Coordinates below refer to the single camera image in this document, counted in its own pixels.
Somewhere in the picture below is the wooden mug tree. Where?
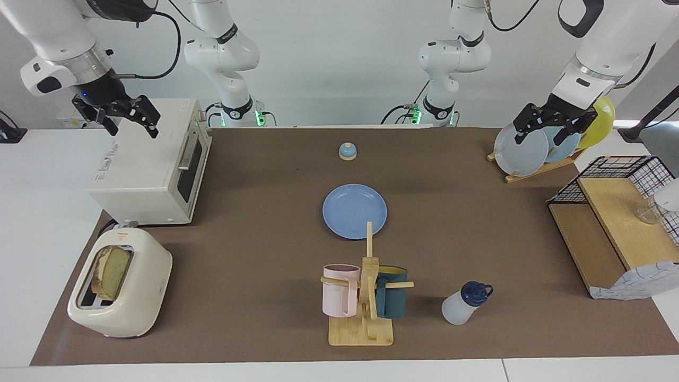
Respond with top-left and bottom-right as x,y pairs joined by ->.
320,222 -> 414,346

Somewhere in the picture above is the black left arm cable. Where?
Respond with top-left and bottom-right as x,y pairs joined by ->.
485,0 -> 658,88

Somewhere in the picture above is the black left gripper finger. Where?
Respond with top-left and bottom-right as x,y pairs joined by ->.
554,111 -> 598,146
512,105 -> 544,145

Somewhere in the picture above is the wooden shelf with wire basket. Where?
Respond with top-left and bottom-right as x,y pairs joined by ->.
547,155 -> 679,300

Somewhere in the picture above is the white grid-patterned cloth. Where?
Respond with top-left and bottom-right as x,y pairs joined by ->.
589,261 -> 679,301

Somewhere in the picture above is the wooden plate rack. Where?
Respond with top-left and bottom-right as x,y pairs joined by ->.
487,149 -> 587,184

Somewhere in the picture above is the light blue plate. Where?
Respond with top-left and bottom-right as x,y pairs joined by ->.
541,125 -> 582,163

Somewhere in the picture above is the yellow plate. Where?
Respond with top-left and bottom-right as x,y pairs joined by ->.
576,95 -> 616,150

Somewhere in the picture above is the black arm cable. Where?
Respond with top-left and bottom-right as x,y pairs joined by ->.
485,0 -> 658,88
114,11 -> 182,80

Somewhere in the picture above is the toaster power cord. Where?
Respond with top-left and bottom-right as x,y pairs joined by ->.
97,218 -> 140,239

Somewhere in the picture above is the pink mug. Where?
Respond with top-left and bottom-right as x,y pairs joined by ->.
323,264 -> 361,318

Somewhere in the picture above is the blue round plate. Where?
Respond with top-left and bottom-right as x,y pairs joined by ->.
323,184 -> 388,240

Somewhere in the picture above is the teal mug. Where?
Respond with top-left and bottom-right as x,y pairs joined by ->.
376,266 -> 408,319

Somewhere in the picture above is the grey plate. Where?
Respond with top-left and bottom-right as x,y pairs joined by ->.
494,121 -> 549,177

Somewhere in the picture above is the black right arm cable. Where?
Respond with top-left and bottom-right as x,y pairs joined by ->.
114,11 -> 182,80

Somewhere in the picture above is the clear glass cup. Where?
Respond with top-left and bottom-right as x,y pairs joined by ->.
634,199 -> 670,225

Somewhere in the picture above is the black clamp mount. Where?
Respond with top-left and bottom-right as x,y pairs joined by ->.
0,110 -> 27,144

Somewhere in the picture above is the cream two-slot toaster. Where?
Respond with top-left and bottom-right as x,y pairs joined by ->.
67,227 -> 173,338

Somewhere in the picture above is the white rounded object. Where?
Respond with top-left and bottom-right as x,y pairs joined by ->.
654,178 -> 679,213

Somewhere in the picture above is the toasted bread slice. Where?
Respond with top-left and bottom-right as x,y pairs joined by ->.
91,245 -> 132,301

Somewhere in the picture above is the translucent seasoning bottle blue cap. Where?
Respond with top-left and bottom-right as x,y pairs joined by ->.
442,281 -> 493,326

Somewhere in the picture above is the white toaster oven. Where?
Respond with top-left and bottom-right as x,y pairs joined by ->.
88,98 -> 213,226

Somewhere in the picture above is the brown table mat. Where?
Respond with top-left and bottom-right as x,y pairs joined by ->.
30,127 -> 679,367

